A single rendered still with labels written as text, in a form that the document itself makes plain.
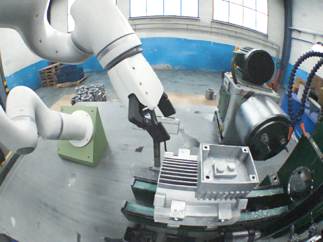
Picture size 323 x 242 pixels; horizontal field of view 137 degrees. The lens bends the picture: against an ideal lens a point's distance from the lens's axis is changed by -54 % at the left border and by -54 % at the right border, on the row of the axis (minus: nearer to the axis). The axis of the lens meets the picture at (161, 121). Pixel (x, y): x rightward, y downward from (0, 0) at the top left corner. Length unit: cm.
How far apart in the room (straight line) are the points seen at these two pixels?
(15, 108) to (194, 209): 54
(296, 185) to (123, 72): 63
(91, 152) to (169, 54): 528
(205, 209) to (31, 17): 44
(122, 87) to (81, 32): 13
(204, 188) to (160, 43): 557
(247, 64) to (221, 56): 530
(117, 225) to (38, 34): 60
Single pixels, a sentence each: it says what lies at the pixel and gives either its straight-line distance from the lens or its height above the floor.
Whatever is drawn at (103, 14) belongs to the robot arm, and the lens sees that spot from 25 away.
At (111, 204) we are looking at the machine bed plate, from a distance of 62.
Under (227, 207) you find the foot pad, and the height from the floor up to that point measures 108.
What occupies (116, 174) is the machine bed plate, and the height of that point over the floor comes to 80.
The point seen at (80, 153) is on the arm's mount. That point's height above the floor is 86.
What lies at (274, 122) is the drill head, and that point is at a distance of 56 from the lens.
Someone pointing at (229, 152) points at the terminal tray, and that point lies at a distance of 34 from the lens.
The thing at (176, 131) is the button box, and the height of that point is 105.
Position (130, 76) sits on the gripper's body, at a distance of 22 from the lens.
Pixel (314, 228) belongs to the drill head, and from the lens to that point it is 49.
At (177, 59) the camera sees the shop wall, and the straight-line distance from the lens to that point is 573.
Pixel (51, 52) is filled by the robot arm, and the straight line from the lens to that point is 29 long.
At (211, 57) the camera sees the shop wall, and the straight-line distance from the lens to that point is 590.
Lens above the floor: 135
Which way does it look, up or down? 34 degrees down
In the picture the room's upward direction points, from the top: straight up
